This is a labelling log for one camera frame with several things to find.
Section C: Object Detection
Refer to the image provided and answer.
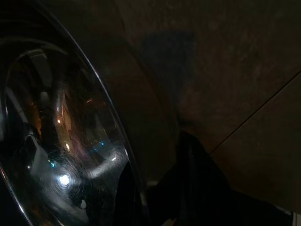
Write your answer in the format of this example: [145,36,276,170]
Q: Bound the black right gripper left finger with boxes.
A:
[114,161,144,226]

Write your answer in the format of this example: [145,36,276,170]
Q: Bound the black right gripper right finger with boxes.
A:
[147,130,293,226]

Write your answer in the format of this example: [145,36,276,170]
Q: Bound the steel bowl yellow base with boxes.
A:
[0,0,144,226]

